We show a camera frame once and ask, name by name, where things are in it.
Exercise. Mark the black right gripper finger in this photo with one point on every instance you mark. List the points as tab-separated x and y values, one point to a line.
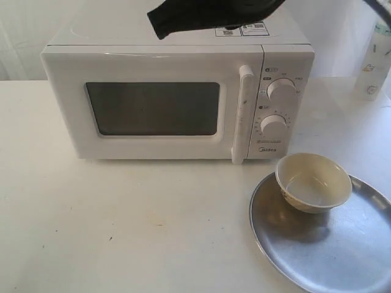
181	16

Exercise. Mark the white microwave door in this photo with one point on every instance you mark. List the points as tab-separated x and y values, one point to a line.
151	102

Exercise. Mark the white microwave door handle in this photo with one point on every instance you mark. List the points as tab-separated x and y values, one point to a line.
240	141

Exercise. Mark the cream ceramic bowl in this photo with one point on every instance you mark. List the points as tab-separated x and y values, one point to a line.
312	183

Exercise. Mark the white Midea microwave oven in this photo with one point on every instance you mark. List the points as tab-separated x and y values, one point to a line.
287	54

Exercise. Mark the white upper power knob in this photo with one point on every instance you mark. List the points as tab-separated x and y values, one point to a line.
281	88

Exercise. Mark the white lower timer knob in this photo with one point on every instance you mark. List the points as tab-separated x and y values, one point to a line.
273	126

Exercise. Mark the round stainless steel plate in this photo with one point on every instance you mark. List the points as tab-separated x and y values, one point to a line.
346	249

